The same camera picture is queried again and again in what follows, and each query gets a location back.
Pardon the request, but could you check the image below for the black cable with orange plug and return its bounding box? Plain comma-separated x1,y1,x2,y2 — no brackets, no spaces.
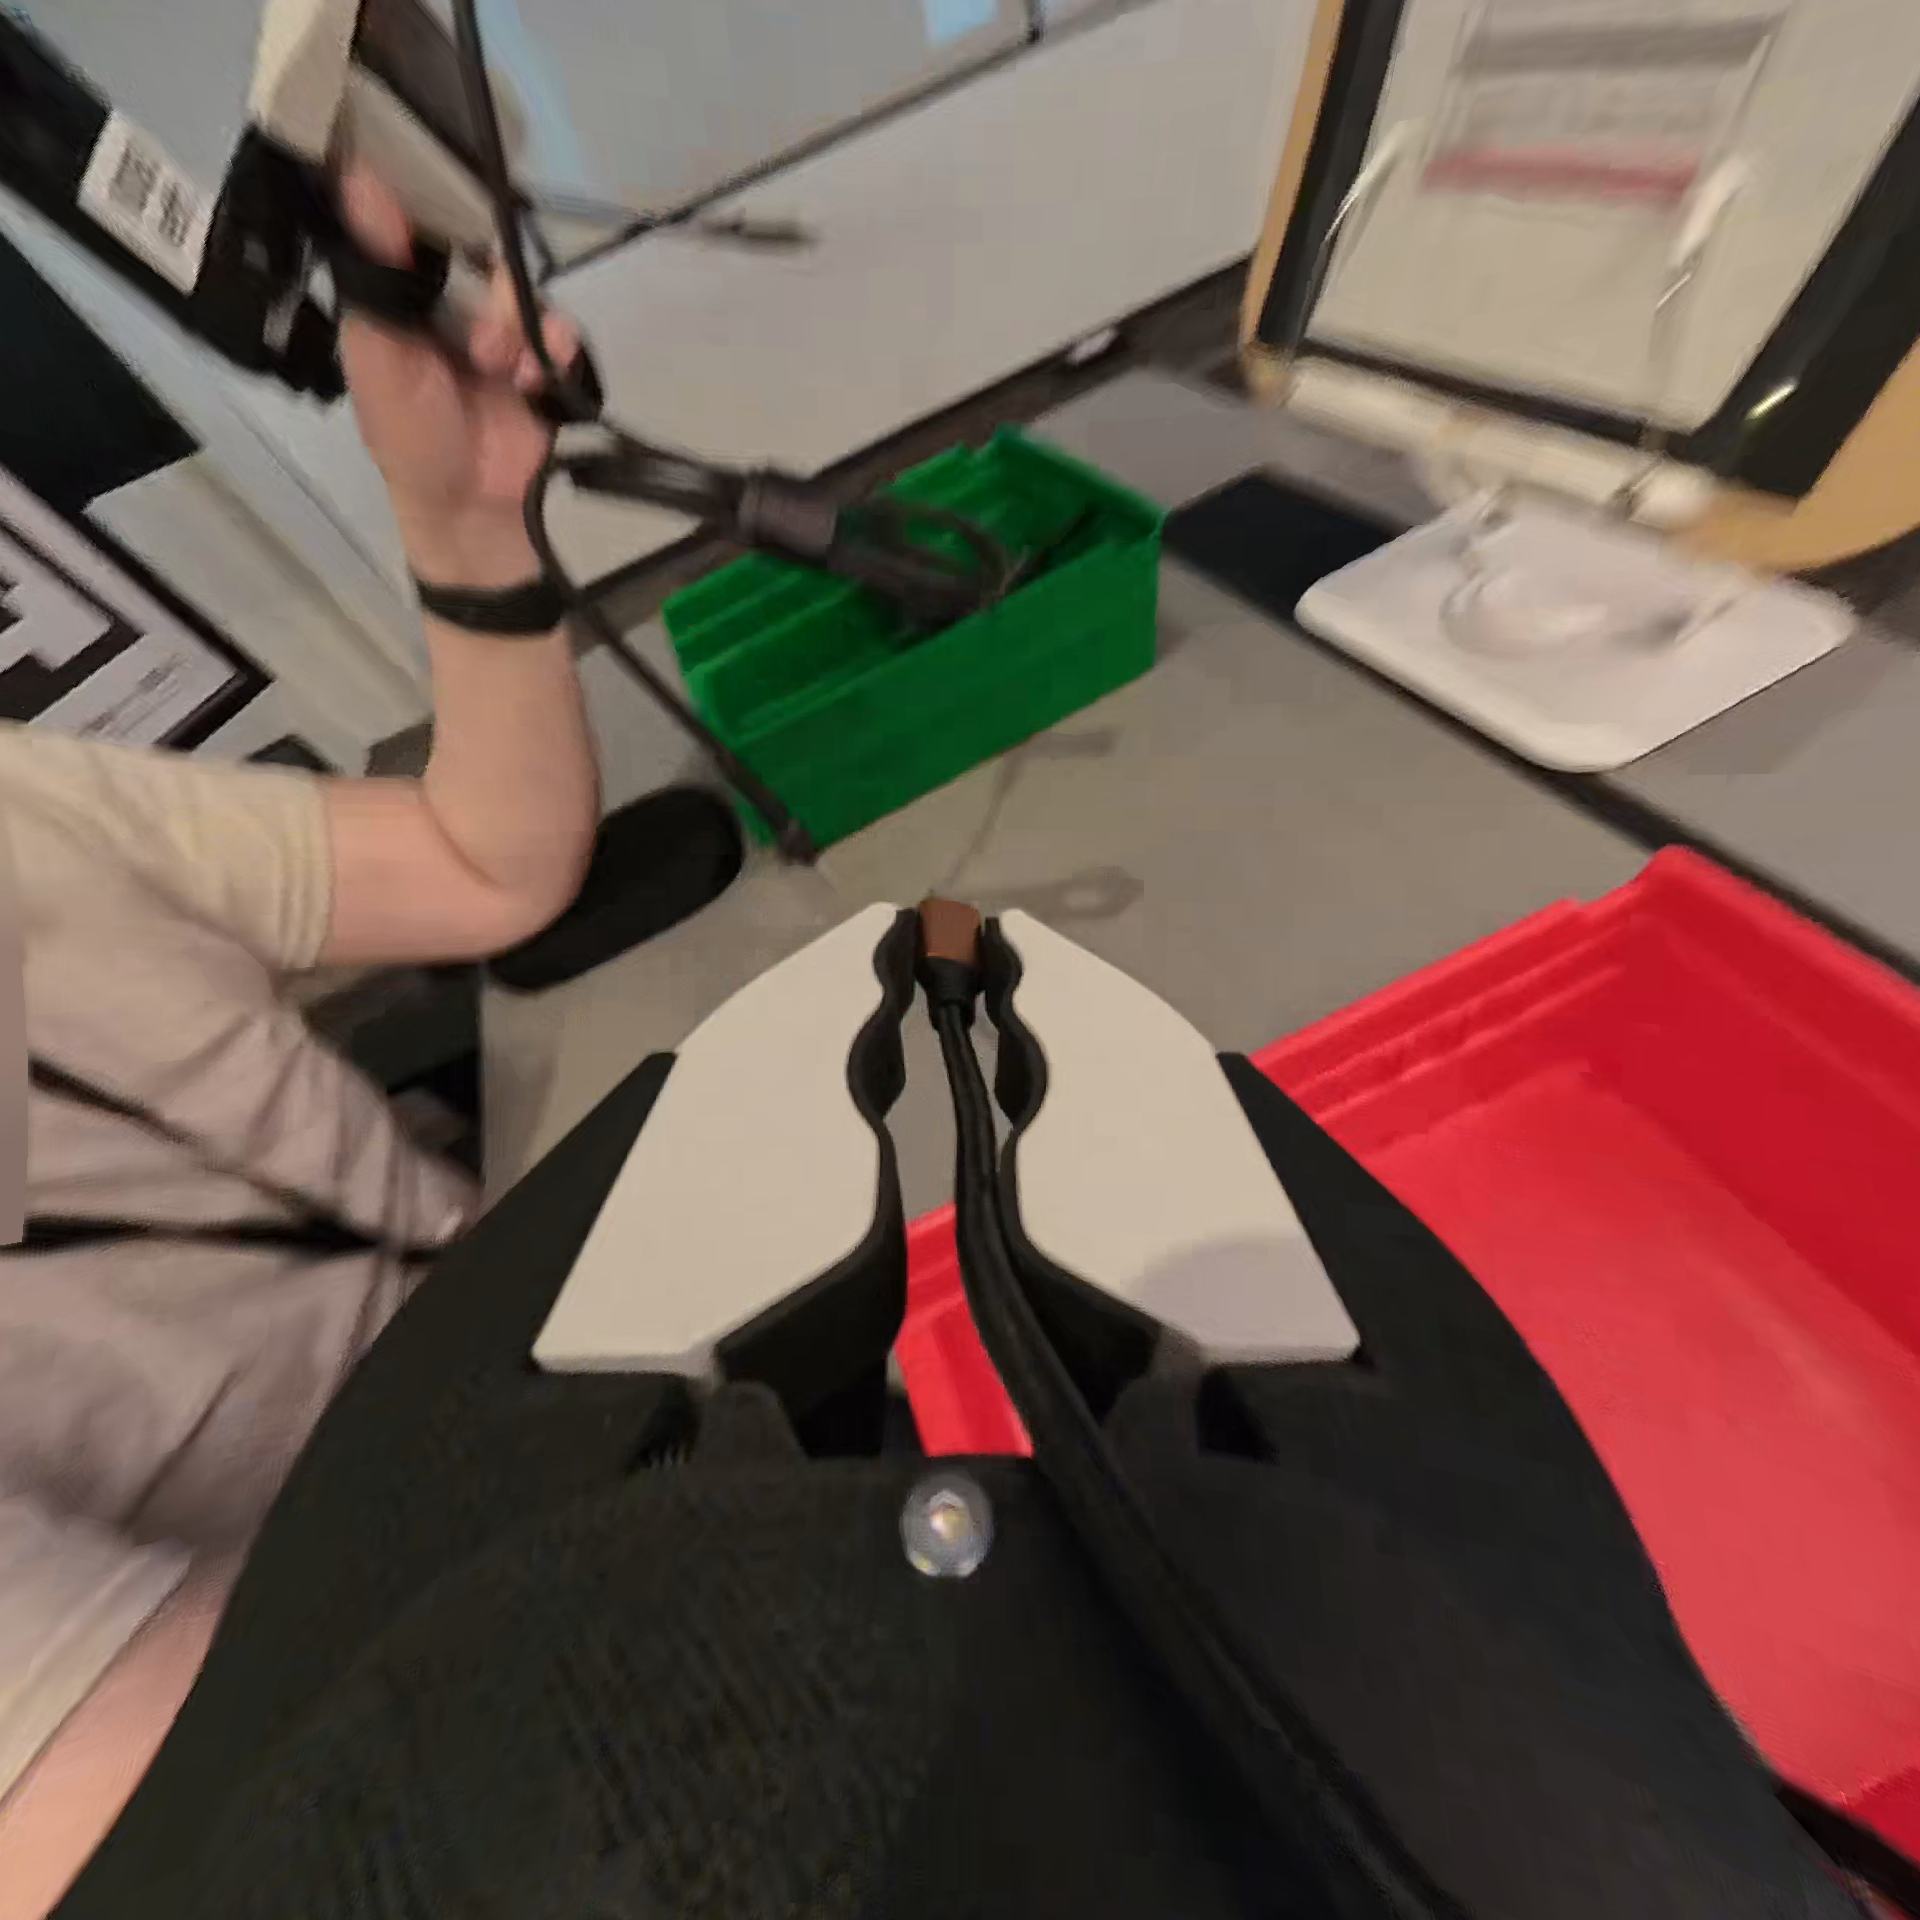
914,896,1450,1920

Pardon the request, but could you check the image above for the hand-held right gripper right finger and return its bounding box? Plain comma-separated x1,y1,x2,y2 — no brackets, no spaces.
983,906,1364,1442

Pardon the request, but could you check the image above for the person's pale shirt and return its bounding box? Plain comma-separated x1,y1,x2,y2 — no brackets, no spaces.
0,719,490,1788

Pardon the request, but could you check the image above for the white board stand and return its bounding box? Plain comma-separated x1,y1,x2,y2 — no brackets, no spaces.
1294,352,1864,774

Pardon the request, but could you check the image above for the black wristband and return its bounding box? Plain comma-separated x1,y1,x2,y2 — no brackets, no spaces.
411,573,572,640

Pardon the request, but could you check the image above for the green plastic bin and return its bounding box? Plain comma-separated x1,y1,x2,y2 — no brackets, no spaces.
663,422,1168,854

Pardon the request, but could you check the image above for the red plastic bin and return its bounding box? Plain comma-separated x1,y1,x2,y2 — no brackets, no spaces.
897,844,1920,1823

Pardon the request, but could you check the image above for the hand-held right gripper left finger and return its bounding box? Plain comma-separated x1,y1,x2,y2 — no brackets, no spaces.
534,903,921,1420

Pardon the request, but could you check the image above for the black strap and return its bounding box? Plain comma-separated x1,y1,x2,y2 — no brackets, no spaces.
0,1056,467,1262

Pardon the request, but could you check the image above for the instruction board with wooden frame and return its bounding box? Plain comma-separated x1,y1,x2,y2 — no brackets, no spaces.
1238,0,1920,572

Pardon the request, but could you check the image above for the thin black cable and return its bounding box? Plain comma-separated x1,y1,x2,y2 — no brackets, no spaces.
448,0,818,868

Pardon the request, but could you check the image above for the person's left forearm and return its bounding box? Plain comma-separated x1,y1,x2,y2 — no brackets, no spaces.
322,592,601,968

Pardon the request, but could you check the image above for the person's left hand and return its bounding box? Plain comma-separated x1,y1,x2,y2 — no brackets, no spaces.
336,165,587,600

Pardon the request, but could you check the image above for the black and white patterned poster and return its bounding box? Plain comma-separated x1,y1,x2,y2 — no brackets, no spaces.
0,464,275,751

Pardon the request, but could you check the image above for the black desk mat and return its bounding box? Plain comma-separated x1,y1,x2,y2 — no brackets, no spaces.
1161,470,1404,616

